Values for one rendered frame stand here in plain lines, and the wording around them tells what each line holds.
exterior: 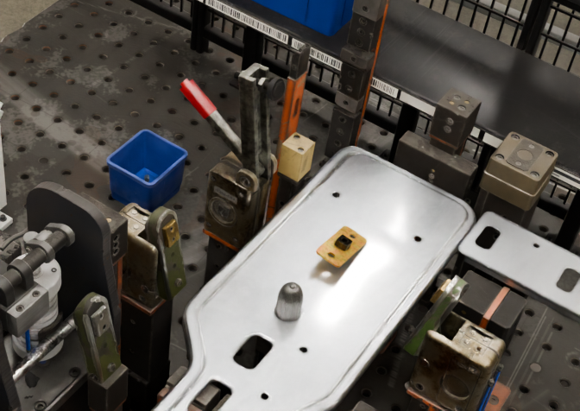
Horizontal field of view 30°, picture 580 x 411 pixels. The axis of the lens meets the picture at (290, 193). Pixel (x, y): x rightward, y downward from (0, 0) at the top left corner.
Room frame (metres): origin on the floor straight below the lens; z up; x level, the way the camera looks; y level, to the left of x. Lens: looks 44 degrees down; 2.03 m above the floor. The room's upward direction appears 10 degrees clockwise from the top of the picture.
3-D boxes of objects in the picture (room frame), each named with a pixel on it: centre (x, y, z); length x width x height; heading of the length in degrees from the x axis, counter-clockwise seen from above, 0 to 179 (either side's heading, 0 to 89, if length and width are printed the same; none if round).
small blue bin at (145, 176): (1.31, 0.25, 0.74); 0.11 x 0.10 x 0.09; 154
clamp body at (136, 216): (0.90, 0.17, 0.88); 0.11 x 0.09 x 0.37; 64
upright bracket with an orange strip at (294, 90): (1.13, 0.02, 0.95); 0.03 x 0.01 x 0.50; 154
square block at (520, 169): (1.16, -0.31, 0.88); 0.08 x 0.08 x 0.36; 64
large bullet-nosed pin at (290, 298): (0.86, -0.02, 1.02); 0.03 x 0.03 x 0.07
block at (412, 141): (1.21, -0.20, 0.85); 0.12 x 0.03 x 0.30; 64
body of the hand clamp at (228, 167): (1.05, 0.07, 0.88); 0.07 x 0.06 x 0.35; 64
